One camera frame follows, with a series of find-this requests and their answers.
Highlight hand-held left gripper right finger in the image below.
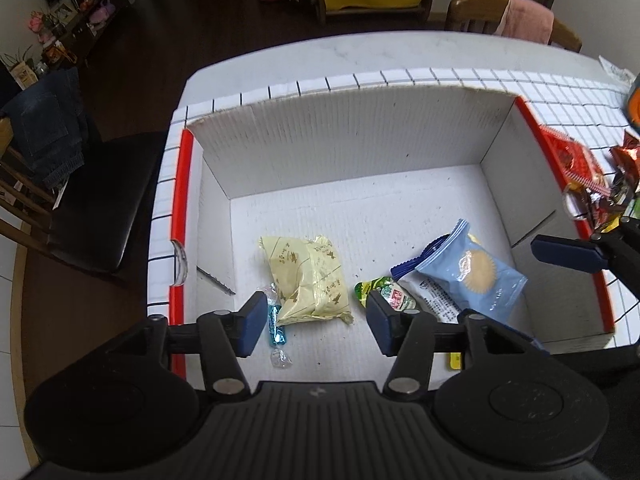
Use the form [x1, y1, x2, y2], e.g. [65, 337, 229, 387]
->
[366, 291, 551, 403]

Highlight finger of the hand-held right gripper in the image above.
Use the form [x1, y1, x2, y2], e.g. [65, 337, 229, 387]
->
[531, 230, 640, 321]
[619, 201, 640, 233]

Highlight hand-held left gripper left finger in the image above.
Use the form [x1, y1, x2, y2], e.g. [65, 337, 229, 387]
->
[102, 291, 268, 403]

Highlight blue candy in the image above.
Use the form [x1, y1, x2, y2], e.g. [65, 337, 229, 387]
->
[266, 304, 290, 348]

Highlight dark chocolate snack packet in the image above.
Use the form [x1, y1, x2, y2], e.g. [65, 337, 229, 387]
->
[562, 167, 638, 235]

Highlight small green snack packet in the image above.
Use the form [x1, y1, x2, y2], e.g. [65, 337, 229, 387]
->
[354, 276, 417, 315]

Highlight white packet with blue edge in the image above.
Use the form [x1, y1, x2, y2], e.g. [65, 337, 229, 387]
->
[390, 234, 473, 325]

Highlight dark red foil snack packet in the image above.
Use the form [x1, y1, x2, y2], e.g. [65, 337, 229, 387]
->
[609, 129, 640, 173]

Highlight pale yellow snack packet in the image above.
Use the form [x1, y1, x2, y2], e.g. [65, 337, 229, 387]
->
[259, 234, 355, 326]

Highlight red and white snack packet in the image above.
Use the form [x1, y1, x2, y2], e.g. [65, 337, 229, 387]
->
[539, 125, 612, 198]

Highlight light blue snack packet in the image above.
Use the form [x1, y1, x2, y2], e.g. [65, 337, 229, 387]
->
[415, 218, 528, 324]

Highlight red and white cardboard box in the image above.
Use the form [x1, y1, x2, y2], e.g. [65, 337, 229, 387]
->
[167, 81, 617, 396]

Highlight orange and green desk organizer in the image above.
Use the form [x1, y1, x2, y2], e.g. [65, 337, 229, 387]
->
[624, 72, 640, 133]

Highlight wooden chair with black seat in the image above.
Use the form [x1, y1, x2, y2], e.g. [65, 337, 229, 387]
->
[0, 115, 161, 291]

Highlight pink towel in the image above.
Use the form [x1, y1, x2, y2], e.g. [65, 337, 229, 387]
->
[500, 0, 556, 45]

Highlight blue jeans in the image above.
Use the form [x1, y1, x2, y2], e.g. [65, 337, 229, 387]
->
[0, 66, 90, 190]

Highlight dark wooden TV stand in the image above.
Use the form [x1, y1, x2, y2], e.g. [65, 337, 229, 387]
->
[45, 0, 141, 68]

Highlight kraft paper bag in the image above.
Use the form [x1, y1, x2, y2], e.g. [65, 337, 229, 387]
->
[12, 57, 38, 88]

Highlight pink plush bag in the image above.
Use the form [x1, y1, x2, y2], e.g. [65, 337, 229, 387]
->
[87, 2, 116, 28]

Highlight pink flowers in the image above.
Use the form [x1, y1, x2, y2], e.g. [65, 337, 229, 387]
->
[27, 9, 58, 43]

